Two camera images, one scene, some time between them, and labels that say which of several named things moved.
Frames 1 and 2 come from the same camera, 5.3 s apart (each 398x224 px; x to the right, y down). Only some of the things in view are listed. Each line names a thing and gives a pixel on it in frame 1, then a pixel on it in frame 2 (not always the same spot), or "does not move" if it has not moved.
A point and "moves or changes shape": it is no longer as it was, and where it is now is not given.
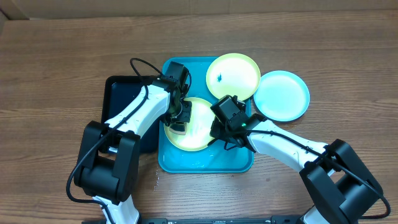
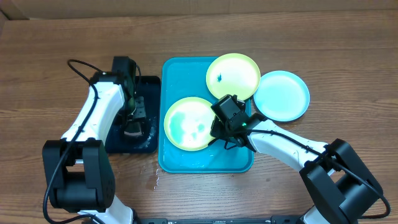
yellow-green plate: x=232 y=74 does not move
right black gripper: x=218 y=132 does not move
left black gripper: x=186 y=117 -> x=140 y=114
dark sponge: x=179 y=128 moves or changes shape
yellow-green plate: x=198 y=129 does not move
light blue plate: x=282 y=96 does not move
